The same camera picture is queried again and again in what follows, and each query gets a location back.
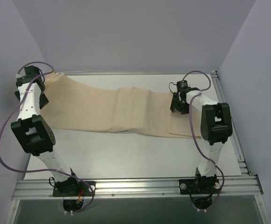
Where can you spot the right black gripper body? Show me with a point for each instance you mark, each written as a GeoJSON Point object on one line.
{"type": "Point", "coordinates": [178, 102]}

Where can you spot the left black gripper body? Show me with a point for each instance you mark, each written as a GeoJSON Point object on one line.
{"type": "Point", "coordinates": [43, 100]}

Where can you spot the beige surgical wrap cloth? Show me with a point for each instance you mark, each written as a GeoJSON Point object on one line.
{"type": "Point", "coordinates": [76, 106]}

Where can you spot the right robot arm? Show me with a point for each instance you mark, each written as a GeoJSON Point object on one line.
{"type": "Point", "coordinates": [215, 124]}

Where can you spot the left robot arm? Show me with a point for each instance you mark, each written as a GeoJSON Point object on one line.
{"type": "Point", "coordinates": [32, 131]}

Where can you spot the back aluminium rail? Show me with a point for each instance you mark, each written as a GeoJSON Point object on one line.
{"type": "Point", "coordinates": [74, 73]}

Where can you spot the aluminium rail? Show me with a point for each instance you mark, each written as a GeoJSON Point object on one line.
{"type": "Point", "coordinates": [74, 73]}
{"type": "Point", "coordinates": [135, 188]}
{"type": "Point", "coordinates": [232, 149]}

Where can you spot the right side aluminium rail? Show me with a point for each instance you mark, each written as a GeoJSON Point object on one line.
{"type": "Point", "coordinates": [232, 149]}

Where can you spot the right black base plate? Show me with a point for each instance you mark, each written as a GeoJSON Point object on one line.
{"type": "Point", "coordinates": [196, 187]}

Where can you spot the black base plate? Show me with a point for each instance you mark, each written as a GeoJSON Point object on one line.
{"type": "Point", "coordinates": [196, 187]}
{"type": "Point", "coordinates": [71, 189]}

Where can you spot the front aluminium rail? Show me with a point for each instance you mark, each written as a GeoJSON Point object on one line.
{"type": "Point", "coordinates": [135, 188]}

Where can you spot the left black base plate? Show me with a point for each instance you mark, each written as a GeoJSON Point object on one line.
{"type": "Point", "coordinates": [71, 189]}

